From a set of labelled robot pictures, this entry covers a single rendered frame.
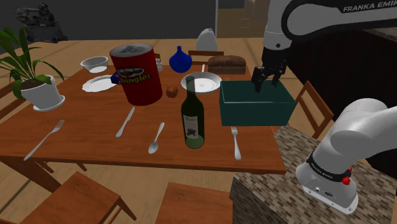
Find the white plate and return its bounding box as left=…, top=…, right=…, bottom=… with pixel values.
left=181, top=71, right=223, bottom=95
left=81, top=74, right=118, bottom=94

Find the green plant in white pot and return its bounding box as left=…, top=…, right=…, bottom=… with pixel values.
left=0, top=27, right=66, bottom=113

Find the clear glass bowl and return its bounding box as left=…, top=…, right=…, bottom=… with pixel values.
left=80, top=56, right=109, bottom=74

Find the teal box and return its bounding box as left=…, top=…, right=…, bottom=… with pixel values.
left=219, top=80, right=298, bottom=127

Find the silver spoon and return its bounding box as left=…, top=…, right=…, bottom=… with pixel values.
left=148, top=122, right=166, bottom=155

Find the white rounded object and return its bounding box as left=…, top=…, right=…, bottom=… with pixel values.
left=195, top=27, right=219, bottom=52

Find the red chips can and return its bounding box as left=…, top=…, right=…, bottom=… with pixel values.
left=109, top=43, right=164, bottom=107

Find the small brown ball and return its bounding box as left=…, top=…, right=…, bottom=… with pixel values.
left=165, top=85, right=179, bottom=99

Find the green wine bottle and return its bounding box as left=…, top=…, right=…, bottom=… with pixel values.
left=181, top=75, right=205, bottom=150

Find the dark cabinet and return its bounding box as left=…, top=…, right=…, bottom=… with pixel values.
left=283, top=27, right=397, bottom=181

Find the silver knife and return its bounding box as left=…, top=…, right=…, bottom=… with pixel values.
left=115, top=106, right=136, bottom=139

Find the wooden dining table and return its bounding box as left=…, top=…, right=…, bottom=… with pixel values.
left=0, top=64, right=288, bottom=193

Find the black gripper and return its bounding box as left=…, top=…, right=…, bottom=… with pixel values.
left=250, top=48, right=288, bottom=94

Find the small blue object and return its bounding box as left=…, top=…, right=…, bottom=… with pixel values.
left=109, top=71, right=122, bottom=85

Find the wooden chair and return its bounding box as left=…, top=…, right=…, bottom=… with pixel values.
left=0, top=81, right=26, bottom=120
left=154, top=181, right=234, bottom=224
left=0, top=171, right=137, bottom=224
left=188, top=50, right=225, bottom=66
left=295, top=80, right=335, bottom=140

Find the blue vase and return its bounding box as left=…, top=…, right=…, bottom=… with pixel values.
left=169, top=45, right=193, bottom=74

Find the patterned brick robot stand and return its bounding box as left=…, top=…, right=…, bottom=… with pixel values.
left=229, top=125, right=397, bottom=224

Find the brown bread loaf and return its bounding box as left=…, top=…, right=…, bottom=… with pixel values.
left=207, top=55, right=247, bottom=76

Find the dark grey statue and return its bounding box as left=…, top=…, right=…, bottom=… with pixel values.
left=13, top=3, right=69, bottom=44

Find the silver fork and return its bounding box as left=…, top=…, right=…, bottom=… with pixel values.
left=23, top=119, right=66, bottom=162
left=230, top=126, right=242, bottom=162

